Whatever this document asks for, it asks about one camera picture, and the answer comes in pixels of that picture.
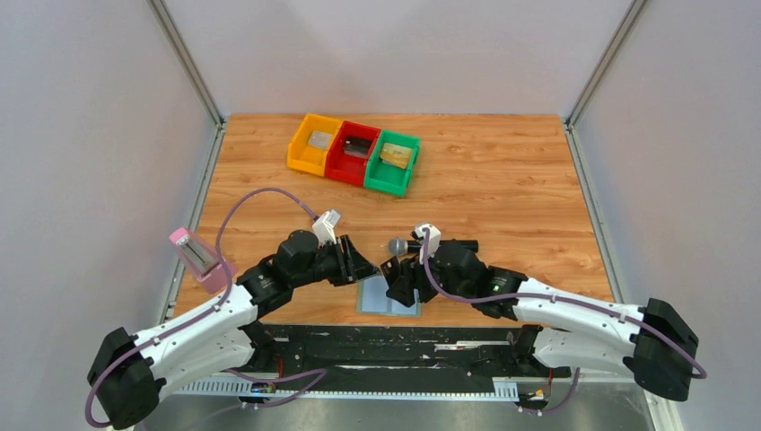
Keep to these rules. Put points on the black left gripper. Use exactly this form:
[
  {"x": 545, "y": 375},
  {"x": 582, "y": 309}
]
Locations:
[{"x": 345, "y": 259}]

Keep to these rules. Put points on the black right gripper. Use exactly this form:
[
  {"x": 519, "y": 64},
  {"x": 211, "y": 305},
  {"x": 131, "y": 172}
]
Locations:
[{"x": 410, "y": 280}]

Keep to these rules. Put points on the teal card holder wallet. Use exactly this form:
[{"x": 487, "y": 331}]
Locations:
[{"x": 372, "y": 299}]

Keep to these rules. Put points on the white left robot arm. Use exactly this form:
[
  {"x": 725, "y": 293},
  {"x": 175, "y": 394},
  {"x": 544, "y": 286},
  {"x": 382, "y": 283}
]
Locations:
[{"x": 132, "y": 373}]

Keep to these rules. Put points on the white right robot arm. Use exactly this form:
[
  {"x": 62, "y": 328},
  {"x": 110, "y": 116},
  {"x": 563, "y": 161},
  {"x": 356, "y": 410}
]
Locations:
[{"x": 651, "y": 344}]

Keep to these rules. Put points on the gold VIP card stack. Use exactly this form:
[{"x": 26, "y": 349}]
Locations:
[{"x": 396, "y": 155}]

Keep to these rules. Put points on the black VIP card stack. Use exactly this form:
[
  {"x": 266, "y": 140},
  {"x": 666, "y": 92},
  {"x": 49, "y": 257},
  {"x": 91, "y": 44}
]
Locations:
[{"x": 357, "y": 146}]

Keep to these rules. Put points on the silver VIP card stack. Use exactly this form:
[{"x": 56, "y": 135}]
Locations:
[{"x": 320, "y": 139}]

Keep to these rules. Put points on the black handheld microphone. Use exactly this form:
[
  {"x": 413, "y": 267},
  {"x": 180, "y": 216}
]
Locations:
[{"x": 400, "y": 247}]

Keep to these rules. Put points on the green plastic bin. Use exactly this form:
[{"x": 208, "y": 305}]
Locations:
[{"x": 386, "y": 177}]

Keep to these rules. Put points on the yellow plastic bin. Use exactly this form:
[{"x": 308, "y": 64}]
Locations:
[{"x": 308, "y": 149}]

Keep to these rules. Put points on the red plastic bin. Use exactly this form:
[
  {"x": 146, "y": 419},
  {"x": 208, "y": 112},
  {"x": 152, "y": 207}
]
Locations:
[{"x": 345, "y": 168}]

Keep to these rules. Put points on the pink metronome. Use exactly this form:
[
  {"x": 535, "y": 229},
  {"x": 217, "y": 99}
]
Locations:
[{"x": 201, "y": 259}]

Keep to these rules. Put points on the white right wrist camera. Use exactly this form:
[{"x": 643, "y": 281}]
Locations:
[{"x": 429, "y": 236}]

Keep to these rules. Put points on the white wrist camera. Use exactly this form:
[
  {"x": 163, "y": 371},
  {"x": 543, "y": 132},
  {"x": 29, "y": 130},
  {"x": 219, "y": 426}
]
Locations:
[
  {"x": 324, "y": 227},
  {"x": 429, "y": 236}
]

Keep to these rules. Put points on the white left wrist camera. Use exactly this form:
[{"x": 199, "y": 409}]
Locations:
[{"x": 324, "y": 227}]

